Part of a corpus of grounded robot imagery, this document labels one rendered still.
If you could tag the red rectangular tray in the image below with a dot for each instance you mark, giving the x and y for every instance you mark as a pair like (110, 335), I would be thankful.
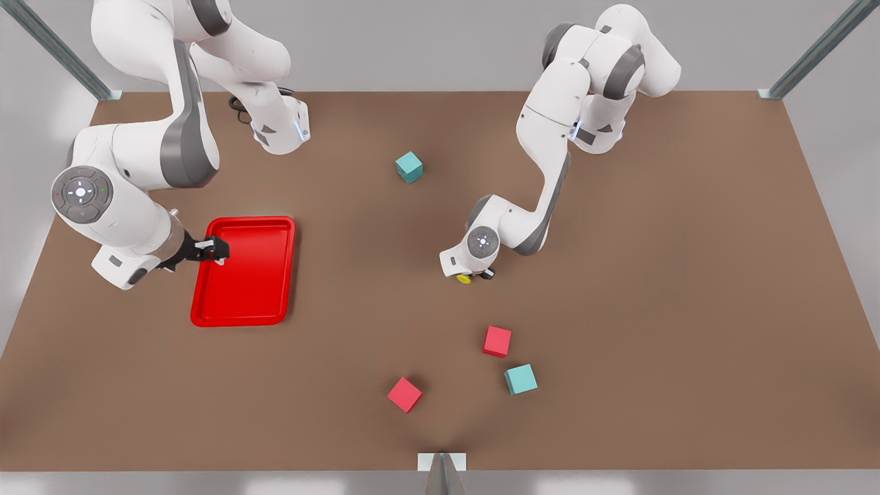
(251, 289)

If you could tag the silver frame post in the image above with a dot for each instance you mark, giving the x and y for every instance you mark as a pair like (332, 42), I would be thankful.
(818, 51)
(442, 471)
(62, 51)

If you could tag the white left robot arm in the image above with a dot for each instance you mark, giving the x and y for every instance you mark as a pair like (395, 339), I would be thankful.
(550, 130)

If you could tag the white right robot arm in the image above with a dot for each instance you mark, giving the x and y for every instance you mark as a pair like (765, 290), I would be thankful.
(130, 158)

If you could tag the red cube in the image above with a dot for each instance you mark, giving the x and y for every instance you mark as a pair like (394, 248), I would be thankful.
(404, 394)
(496, 342)

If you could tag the teal cube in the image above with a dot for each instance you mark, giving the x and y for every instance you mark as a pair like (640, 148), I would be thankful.
(408, 168)
(520, 379)

